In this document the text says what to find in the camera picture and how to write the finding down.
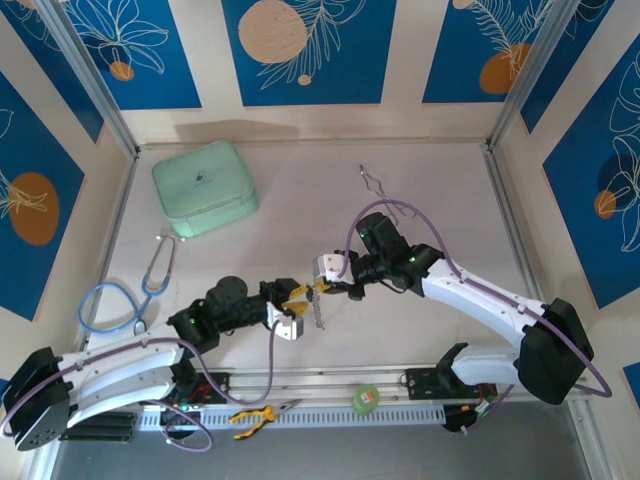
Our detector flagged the blue stethoscope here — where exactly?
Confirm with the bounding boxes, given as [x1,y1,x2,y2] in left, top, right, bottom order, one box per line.
[76,230,187,337]

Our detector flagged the mint green zip case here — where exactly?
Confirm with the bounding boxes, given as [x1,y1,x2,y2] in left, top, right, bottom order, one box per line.
[151,139,261,240]

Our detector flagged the green tape roll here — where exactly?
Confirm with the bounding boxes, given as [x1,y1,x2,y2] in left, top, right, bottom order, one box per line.
[351,383,381,416]

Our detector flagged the yellow black pliers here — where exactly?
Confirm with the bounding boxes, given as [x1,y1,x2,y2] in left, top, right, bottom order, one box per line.
[228,398,304,441]

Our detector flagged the black ribbed extrusion block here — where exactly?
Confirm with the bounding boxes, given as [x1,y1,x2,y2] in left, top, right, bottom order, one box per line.
[58,410,137,442]

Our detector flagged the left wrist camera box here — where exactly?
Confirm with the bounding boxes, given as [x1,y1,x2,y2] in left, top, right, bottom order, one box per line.
[267,302,306,342]

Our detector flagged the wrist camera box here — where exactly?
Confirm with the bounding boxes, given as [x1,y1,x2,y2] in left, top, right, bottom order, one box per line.
[312,253,349,286]
[267,302,306,342]

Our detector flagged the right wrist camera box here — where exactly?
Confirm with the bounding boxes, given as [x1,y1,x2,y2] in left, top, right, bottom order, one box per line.
[312,253,349,286]

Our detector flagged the silver wire tongs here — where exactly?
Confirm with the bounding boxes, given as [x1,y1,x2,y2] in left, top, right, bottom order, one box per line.
[358,163,419,221]

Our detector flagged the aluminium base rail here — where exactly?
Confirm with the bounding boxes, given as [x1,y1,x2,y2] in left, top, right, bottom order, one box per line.
[47,367,594,406]

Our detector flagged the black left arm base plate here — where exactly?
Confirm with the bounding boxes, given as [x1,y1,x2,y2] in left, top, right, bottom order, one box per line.
[169,370,232,405]

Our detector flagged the grey slotted cable duct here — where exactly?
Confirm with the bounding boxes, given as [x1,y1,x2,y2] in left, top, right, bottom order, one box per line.
[137,403,447,431]

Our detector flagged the aluminium table side rail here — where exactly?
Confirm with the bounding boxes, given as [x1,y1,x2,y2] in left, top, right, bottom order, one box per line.
[19,147,141,480]
[482,142,621,480]

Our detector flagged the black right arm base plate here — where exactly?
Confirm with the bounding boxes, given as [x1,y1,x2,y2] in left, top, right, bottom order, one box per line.
[402,367,499,401]

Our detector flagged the black cable bracket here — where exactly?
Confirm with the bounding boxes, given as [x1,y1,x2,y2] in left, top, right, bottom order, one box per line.
[159,403,204,442]
[442,405,479,436]

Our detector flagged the aluminium frame post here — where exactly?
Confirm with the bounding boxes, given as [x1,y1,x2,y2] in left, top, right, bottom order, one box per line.
[487,0,586,151]
[37,0,141,159]

